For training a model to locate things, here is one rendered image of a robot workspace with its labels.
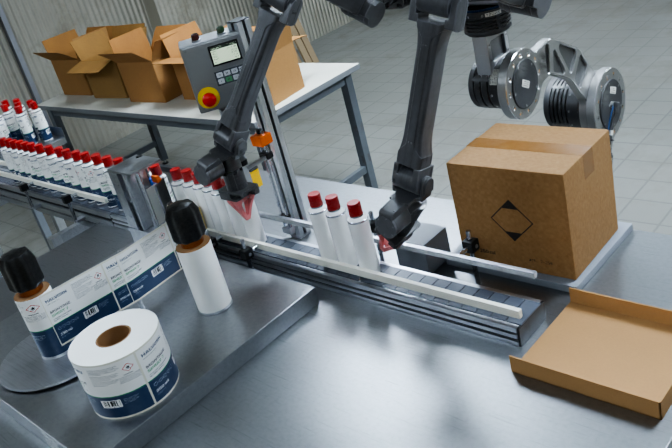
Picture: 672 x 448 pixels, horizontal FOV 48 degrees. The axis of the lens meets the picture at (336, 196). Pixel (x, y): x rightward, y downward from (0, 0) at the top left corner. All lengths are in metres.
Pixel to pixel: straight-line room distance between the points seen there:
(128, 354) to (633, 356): 1.01
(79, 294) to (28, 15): 4.72
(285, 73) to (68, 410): 2.37
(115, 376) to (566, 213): 1.02
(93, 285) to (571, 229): 1.16
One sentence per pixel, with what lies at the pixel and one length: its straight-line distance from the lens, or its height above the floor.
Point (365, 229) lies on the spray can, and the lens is 1.83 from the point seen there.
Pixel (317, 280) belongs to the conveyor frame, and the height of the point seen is 0.85.
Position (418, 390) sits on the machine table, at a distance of 1.61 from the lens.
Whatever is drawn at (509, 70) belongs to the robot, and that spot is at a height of 1.20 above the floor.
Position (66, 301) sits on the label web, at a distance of 2.00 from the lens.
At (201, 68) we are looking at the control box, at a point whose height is 1.41.
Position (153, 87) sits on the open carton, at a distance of 4.46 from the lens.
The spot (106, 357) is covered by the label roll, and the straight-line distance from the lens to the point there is 1.68.
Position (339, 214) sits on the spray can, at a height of 1.04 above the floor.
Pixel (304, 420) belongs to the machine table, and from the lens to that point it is 1.62.
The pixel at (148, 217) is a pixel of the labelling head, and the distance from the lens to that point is 2.41.
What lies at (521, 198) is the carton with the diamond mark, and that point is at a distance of 1.76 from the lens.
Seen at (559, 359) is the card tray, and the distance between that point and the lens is 1.62.
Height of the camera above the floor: 1.86
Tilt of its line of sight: 24 degrees down
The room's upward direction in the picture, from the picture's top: 15 degrees counter-clockwise
